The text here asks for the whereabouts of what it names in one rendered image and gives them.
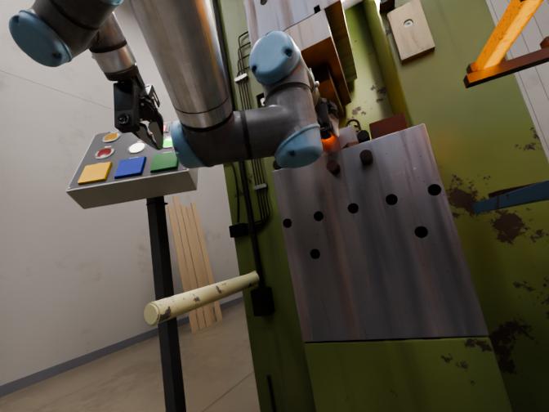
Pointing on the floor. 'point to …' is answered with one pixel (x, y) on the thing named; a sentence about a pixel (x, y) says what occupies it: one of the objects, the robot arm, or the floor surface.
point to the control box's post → (158, 229)
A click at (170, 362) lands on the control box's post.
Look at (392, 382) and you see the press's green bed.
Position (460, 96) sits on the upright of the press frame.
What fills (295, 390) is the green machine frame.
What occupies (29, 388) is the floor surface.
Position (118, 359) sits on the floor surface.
